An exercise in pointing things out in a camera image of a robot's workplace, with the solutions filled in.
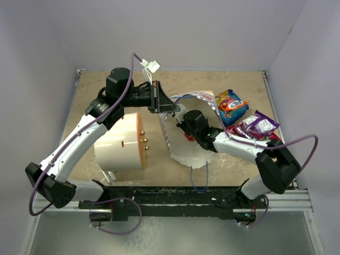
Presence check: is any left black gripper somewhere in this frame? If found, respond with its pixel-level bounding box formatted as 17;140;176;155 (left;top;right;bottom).
121;81;180;114

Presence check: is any blue checkered paper bag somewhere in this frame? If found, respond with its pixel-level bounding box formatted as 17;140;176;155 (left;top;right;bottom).
159;91;222;172

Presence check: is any blue snack bag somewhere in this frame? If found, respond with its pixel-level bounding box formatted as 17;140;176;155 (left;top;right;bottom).
216;89;249;127

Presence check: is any orange snack bag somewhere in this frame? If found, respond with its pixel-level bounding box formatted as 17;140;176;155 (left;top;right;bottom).
219;97;247;112

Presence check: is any pink candy bag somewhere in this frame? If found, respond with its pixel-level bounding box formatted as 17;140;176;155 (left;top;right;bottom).
234;123;273;141

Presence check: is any purple berries candy bag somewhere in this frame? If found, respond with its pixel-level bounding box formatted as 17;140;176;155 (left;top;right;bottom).
240;110;280;132

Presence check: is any green snack bag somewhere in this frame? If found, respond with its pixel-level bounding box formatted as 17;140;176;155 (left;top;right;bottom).
267;132;281;141

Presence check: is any magenta red snack bag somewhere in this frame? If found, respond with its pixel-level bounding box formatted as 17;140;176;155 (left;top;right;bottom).
226;125;242;137

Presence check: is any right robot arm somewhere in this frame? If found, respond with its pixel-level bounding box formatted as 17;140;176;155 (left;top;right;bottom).
173;110;301;208

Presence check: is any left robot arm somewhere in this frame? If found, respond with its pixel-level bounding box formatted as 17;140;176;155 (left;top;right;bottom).
25;67;180;208

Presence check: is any small red snack bag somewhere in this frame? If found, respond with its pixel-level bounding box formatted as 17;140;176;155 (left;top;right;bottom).
184;133;195;141

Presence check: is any white cylindrical container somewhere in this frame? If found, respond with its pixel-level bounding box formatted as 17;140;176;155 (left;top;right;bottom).
94;113;149;173

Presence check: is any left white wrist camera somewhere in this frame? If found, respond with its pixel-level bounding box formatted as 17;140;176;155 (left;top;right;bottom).
140;59;160;84

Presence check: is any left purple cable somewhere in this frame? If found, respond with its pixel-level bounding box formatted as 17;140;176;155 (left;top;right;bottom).
29;53;144;216

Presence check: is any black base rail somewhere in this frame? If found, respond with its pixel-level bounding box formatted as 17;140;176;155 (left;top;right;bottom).
76;186;269;222

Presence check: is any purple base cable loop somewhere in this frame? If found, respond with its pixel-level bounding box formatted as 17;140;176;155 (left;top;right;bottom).
89;198;143;236

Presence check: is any aluminium frame rail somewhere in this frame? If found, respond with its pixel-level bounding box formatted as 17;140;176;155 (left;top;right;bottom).
33;190;313;211

